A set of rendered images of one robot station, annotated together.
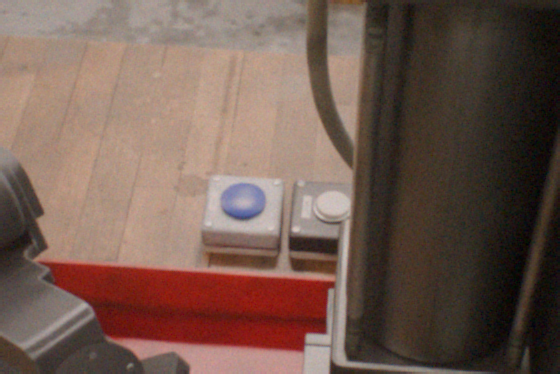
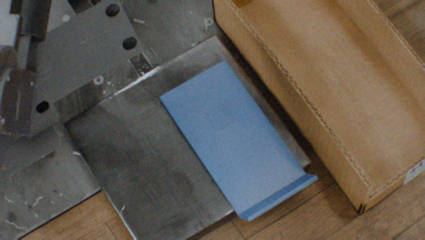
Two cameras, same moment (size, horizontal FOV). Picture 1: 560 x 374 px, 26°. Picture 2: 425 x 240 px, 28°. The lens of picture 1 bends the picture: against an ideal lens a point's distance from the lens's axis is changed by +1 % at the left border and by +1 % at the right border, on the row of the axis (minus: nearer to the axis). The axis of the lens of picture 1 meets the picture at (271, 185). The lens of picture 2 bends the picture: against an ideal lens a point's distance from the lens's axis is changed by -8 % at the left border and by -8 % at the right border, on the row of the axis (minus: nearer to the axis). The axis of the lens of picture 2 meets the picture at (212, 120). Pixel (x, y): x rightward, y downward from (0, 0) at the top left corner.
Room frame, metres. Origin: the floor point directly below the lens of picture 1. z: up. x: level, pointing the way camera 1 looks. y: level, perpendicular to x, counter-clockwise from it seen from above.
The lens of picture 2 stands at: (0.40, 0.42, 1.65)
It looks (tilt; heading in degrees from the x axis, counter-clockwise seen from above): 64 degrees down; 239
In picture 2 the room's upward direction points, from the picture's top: 7 degrees counter-clockwise
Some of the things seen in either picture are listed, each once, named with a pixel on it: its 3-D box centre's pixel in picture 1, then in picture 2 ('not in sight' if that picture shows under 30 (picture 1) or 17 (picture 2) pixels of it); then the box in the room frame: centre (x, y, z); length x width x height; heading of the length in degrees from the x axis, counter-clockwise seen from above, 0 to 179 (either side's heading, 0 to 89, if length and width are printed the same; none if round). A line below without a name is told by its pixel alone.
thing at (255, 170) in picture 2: not in sight; (236, 137); (0.21, 0.15, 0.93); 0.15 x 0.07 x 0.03; 84
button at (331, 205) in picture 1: (332, 210); not in sight; (0.71, -0.05, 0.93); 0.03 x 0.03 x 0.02
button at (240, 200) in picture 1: (243, 204); not in sight; (0.72, 0.03, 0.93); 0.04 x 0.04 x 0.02
